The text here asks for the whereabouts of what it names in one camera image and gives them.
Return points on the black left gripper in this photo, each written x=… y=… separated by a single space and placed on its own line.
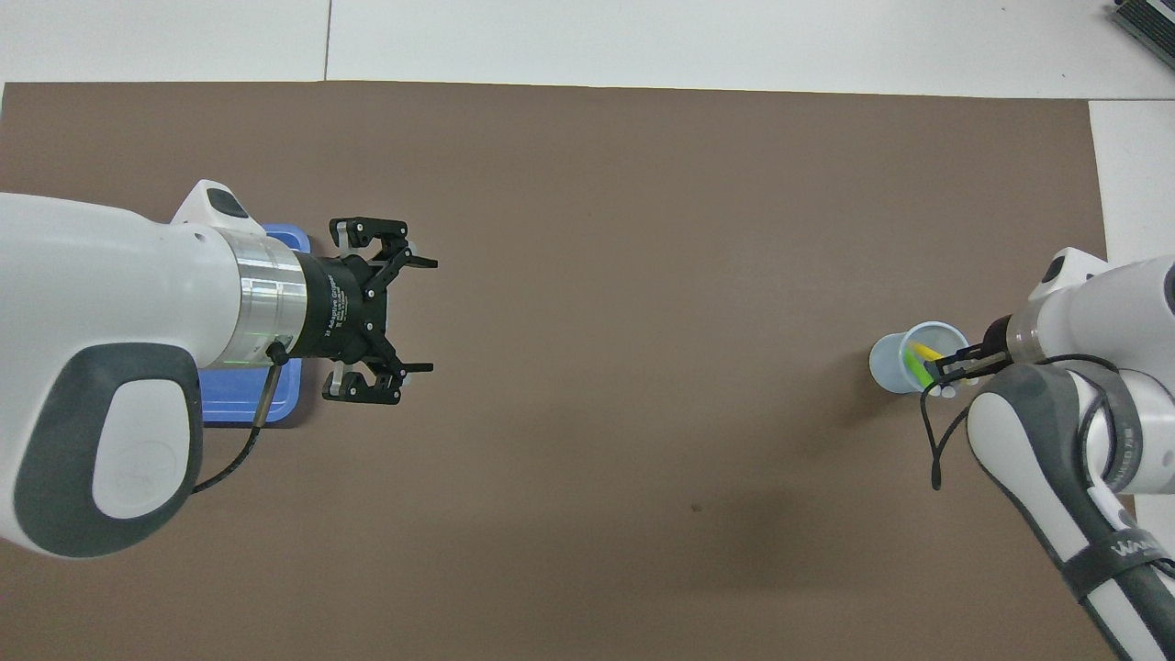
x=344 y=308

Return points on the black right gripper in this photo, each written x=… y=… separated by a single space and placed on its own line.
x=999 y=341

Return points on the yellow pen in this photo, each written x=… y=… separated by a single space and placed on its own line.
x=925 y=352

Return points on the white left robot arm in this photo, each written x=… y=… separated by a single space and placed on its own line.
x=92 y=294

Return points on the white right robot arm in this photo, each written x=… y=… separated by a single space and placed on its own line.
x=1129 y=303

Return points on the blue plastic tray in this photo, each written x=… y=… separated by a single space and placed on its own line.
x=229 y=395

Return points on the green pen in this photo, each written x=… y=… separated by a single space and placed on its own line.
x=914 y=369

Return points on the clear plastic cup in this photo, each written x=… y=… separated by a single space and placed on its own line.
x=886 y=363

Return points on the brown table mat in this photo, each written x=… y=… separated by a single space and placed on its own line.
x=643 y=229

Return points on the grey striped device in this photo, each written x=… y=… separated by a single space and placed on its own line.
x=1152 y=18

